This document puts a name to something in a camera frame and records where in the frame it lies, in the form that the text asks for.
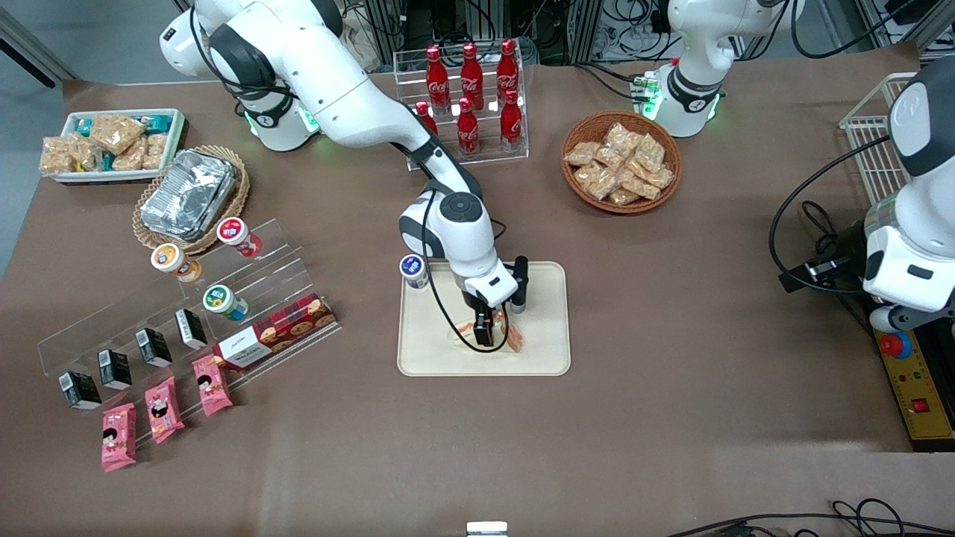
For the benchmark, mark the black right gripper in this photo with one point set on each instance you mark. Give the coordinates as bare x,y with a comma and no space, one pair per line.
478,310

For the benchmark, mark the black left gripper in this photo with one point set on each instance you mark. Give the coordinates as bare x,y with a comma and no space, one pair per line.
841,262

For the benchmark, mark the triangle sandwich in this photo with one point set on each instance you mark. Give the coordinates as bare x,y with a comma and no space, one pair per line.
515,339

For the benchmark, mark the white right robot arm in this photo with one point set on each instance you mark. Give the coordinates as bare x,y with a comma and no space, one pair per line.
343,97

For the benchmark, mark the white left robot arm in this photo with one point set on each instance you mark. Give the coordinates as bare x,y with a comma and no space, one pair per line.
694,82

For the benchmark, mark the beige serving tray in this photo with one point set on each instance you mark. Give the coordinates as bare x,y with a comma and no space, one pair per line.
545,335

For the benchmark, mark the blue-lid small cup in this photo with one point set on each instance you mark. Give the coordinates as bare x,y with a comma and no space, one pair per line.
412,268

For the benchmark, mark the round wicker basket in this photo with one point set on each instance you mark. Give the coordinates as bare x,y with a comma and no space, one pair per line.
574,190

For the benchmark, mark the clear acrylic bottle rack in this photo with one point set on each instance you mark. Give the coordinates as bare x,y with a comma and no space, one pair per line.
492,160

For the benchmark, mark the yellow emergency stop box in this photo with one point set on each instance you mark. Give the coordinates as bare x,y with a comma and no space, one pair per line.
921,403

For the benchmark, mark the clear-wrapped rice snack packet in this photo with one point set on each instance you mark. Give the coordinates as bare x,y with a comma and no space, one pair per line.
612,158
660,177
116,133
86,153
130,158
56,155
597,180
155,151
582,154
621,136
650,151
640,185
623,196

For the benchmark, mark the red cola bottle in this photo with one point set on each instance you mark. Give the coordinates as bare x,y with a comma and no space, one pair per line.
425,115
471,73
511,123
468,130
437,74
507,68

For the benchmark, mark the red tartan cookie box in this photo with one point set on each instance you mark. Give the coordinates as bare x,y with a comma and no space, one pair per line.
283,332

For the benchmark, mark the clear acrylic step display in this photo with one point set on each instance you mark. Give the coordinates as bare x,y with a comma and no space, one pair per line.
283,257

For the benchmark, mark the red-lid small cup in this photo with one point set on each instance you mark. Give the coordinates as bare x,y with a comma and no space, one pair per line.
239,236

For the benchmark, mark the green-lid small cup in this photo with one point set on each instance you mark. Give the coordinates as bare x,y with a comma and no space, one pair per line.
222,301

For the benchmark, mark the oval wicker basket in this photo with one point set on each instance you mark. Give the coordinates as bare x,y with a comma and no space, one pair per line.
239,194

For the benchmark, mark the pink snack pack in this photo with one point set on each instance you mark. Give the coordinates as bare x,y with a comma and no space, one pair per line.
212,385
119,438
163,410

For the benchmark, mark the beige crumpled cloth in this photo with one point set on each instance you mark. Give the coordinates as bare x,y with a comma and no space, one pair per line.
365,52

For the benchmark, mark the small black carton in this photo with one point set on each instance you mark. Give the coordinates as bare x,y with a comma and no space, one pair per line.
191,329
115,369
80,391
154,347

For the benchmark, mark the orange-lid small cup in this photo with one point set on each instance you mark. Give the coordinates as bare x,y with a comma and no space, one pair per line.
173,261

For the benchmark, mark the silver foil container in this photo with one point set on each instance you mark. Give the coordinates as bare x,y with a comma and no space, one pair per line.
186,194

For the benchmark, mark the white plastic bin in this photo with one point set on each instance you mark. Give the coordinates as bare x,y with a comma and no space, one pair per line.
175,142

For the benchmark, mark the teal snack packet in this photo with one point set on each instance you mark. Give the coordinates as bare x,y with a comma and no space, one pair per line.
82,125
158,121
107,164

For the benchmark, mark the aluminium frame rail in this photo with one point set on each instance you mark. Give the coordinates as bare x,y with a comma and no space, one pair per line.
903,26

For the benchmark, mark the grey metal frame bar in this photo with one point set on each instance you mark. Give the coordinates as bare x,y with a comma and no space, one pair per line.
30,48

